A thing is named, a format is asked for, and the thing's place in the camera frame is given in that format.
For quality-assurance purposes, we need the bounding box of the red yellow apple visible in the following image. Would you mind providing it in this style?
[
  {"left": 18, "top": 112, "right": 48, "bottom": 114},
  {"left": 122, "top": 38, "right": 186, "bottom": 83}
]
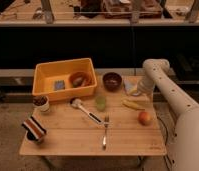
[{"left": 138, "top": 111, "right": 152, "bottom": 126}]

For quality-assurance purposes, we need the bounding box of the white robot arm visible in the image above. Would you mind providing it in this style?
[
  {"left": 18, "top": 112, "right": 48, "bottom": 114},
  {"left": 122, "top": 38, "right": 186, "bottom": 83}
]
[{"left": 138, "top": 59, "right": 199, "bottom": 171}]

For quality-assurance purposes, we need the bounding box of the green plastic cup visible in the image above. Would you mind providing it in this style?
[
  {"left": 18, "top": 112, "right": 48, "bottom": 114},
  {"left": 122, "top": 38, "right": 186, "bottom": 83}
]
[{"left": 95, "top": 96, "right": 106, "bottom": 111}]

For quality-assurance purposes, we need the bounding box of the white cup with contents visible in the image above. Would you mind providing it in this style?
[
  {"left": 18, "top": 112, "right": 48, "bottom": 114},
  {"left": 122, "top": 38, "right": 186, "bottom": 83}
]
[{"left": 33, "top": 96, "right": 50, "bottom": 112}]

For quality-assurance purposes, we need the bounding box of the dark brown bowl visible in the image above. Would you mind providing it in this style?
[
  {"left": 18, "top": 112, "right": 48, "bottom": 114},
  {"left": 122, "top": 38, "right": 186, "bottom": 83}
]
[{"left": 102, "top": 72, "right": 122, "bottom": 92}]

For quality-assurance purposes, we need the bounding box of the orange bowl in bin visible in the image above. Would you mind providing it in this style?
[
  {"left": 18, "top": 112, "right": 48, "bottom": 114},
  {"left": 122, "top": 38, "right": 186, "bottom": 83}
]
[{"left": 69, "top": 72, "right": 92, "bottom": 88}]

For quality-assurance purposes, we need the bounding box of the grey blue cloth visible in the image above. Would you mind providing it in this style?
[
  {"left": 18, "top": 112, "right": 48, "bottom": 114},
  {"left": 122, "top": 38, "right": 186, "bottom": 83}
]
[{"left": 124, "top": 80, "right": 140, "bottom": 96}]

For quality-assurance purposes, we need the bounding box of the silver fork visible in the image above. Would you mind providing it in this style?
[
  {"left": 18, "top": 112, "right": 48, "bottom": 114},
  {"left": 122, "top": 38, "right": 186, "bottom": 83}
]
[{"left": 102, "top": 116, "right": 109, "bottom": 150}]

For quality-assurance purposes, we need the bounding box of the yellow banana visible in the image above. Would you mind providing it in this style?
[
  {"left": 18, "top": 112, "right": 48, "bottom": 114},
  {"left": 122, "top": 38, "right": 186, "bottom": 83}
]
[{"left": 122, "top": 100, "right": 145, "bottom": 110}]

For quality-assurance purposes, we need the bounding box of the wooden folding table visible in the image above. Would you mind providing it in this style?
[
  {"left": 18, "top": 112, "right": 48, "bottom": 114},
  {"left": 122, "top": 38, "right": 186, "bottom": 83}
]
[{"left": 20, "top": 84, "right": 167, "bottom": 156}]

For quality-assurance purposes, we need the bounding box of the blue sponge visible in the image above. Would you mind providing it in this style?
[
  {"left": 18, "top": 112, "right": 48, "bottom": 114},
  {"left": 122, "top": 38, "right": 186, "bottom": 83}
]
[{"left": 54, "top": 80, "right": 65, "bottom": 91}]

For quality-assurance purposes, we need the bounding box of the yellow plastic bin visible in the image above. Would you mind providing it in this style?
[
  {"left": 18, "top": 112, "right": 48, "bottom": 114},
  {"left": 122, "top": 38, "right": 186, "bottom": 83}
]
[{"left": 32, "top": 58, "right": 97, "bottom": 101}]

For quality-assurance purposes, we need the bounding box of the striped tipped mug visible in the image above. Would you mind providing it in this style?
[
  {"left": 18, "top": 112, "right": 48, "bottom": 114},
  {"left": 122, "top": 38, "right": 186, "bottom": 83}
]
[{"left": 22, "top": 116, "right": 47, "bottom": 143}]

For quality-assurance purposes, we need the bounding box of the background workbench shelf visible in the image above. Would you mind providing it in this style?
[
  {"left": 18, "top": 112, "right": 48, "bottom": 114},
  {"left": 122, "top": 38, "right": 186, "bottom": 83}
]
[{"left": 0, "top": 0, "right": 199, "bottom": 26}]

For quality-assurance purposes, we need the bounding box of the black cable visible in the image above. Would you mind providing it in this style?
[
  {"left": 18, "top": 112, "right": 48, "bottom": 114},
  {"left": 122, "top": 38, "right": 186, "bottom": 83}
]
[{"left": 156, "top": 114, "right": 172, "bottom": 171}]

